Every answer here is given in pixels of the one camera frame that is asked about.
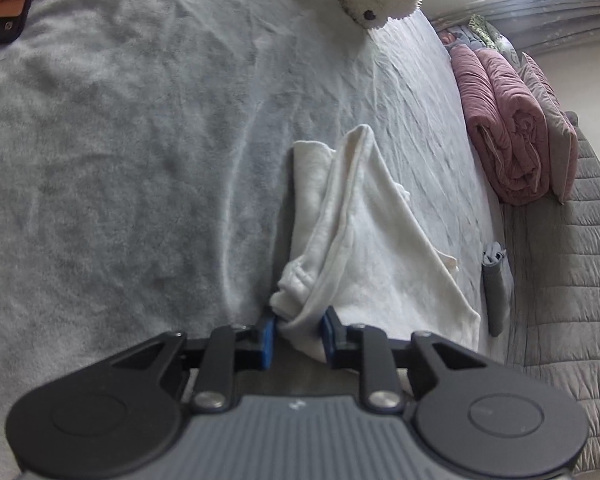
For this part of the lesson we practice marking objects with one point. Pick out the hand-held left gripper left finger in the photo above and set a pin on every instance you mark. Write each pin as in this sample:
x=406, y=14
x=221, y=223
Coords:
x=267, y=345

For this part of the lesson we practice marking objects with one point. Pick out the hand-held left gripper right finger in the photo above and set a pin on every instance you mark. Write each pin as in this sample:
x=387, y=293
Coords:
x=329, y=337

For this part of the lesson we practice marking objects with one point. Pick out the white towel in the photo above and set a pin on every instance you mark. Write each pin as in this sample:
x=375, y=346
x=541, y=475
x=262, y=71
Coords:
x=375, y=240

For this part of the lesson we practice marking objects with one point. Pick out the pile of patterned clothes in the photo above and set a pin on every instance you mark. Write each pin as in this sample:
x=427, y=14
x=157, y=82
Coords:
x=475, y=32

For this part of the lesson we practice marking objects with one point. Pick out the folded grey cloth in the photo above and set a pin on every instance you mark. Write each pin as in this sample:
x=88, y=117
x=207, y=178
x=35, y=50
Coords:
x=495, y=290

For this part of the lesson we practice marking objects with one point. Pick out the grey bed sheet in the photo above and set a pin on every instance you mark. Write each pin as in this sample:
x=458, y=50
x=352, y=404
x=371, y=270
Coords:
x=130, y=160

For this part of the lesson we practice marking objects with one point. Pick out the grey quilted mat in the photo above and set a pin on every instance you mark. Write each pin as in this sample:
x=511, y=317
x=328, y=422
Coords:
x=565, y=300

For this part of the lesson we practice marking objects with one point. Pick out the folded pink quilt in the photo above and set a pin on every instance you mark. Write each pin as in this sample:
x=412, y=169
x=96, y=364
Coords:
x=505, y=125

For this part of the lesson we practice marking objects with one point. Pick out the grey folded quilt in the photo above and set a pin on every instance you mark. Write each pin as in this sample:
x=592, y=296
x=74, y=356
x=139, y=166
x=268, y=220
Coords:
x=557, y=125

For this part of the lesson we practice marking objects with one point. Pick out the grey curtain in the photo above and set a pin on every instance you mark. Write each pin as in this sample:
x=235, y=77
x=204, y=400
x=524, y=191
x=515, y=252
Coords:
x=540, y=15

